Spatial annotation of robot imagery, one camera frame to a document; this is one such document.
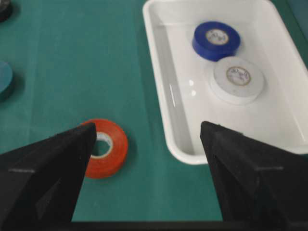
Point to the blue tape roll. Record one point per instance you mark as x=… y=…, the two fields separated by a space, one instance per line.
x=215 y=40

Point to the teal green tape roll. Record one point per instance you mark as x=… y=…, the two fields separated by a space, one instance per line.
x=6 y=80

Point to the green table cloth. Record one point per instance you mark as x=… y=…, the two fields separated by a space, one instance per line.
x=76 y=60

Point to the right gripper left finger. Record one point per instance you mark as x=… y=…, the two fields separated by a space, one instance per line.
x=40 y=182

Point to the black tape roll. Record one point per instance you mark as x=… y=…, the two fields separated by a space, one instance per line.
x=6 y=9

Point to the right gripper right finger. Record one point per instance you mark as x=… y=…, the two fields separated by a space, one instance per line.
x=256 y=183

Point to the red tape roll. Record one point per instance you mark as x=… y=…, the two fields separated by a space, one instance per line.
x=110 y=161

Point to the white plastic tray case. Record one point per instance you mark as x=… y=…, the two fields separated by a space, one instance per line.
x=278 y=116

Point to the white tape roll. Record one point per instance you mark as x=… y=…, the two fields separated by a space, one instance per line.
x=236 y=80

